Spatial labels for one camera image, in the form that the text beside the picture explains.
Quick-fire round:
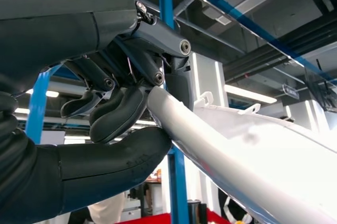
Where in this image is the chrome stanchion post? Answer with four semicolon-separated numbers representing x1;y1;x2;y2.
187;199;209;224

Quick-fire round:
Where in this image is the ceiling light strip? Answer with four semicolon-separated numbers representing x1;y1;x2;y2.
26;89;60;98
224;84;277;104

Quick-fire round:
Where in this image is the red barrier belt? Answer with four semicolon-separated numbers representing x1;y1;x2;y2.
115;212;172;224
207;208;232;224

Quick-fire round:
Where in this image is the blue metal shelf rack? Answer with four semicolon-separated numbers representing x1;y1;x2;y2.
25;0;337;224

